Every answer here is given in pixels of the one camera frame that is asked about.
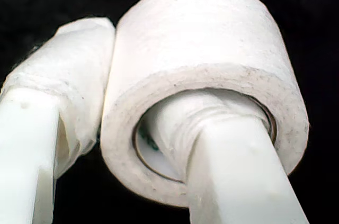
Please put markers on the white tape roll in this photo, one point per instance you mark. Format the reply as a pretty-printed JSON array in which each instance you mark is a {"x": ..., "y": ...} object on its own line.
[{"x": 198, "y": 36}]

